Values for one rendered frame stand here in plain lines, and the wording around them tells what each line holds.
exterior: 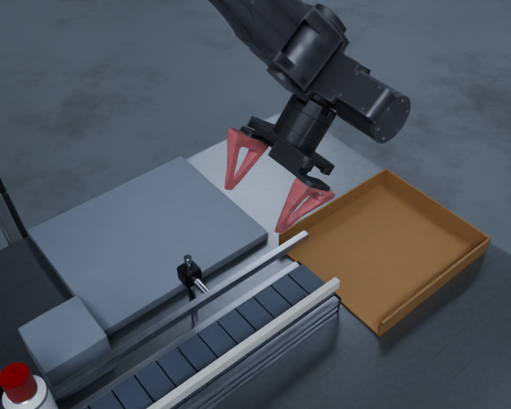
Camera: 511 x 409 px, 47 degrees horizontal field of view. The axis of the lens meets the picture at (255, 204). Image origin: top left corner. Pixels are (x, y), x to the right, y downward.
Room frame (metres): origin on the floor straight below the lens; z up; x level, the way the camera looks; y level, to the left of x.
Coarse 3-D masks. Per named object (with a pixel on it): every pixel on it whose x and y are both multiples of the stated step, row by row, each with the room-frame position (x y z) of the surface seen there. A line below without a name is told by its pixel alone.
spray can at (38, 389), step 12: (12, 372) 0.34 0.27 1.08; (24, 372) 0.34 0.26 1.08; (0, 384) 0.33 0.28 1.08; (12, 384) 0.33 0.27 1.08; (24, 384) 0.33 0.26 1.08; (36, 384) 0.35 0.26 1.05; (12, 396) 0.32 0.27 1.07; (24, 396) 0.33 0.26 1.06; (36, 396) 0.33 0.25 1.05; (48, 396) 0.34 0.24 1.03; (12, 408) 0.32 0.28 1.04; (24, 408) 0.32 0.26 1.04; (36, 408) 0.32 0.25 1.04; (48, 408) 0.33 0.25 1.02
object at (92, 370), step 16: (288, 240) 0.65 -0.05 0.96; (304, 240) 0.66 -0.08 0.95; (272, 256) 0.62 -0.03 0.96; (240, 272) 0.59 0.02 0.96; (256, 272) 0.60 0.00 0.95; (224, 288) 0.56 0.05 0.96; (192, 304) 0.52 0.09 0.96; (176, 320) 0.50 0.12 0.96; (144, 336) 0.47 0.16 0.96; (112, 352) 0.44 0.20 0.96; (128, 352) 0.45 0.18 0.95; (96, 368) 0.42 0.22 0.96; (64, 384) 0.39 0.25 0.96; (80, 384) 0.40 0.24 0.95
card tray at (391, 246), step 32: (352, 192) 0.88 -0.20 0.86; (384, 192) 0.91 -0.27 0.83; (416, 192) 0.88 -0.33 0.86; (320, 224) 0.81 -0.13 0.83; (352, 224) 0.81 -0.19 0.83; (384, 224) 0.81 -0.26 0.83; (416, 224) 0.81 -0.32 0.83; (448, 224) 0.81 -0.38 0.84; (320, 256) 0.73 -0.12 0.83; (352, 256) 0.73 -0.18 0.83; (384, 256) 0.73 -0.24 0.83; (416, 256) 0.73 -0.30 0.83; (448, 256) 0.73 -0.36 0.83; (352, 288) 0.65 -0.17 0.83; (384, 288) 0.65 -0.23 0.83; (416, 288) 0.65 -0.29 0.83; (384, 320) 0.56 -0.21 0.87
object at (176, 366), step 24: (288, 288) 0.62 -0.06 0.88; (312, 288) 0.62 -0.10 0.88; (240, 312) 0.57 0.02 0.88; (264, 312) 0.57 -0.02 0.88; (216, 336) 0.52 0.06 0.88; (240, 336) 0.52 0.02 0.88; (168, 360) 0.48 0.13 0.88; (192, 360) 0.48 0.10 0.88; (240, 360) 0.48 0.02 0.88; (120, 384) 0.44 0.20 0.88; (144, 384) 0.44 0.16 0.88; (168, 384) 0.44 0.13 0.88; (96, 408) 0.40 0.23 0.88; (120, 408) 0.40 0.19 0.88; (144, 408) 0.40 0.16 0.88
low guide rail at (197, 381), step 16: (320, 288) 0.59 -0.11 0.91; (336, 288) 0.60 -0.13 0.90; (304, 304) 0.56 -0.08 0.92; (288, 320) 0.53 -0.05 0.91; (256, 336) 0.50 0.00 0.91; (240, 352) 0.47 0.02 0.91; (208, 368) 0.44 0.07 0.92; (224, 368) 0.45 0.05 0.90; (192, 384) 0.42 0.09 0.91; (160, 400) 0.40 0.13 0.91; (176, 400) 0.40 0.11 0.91
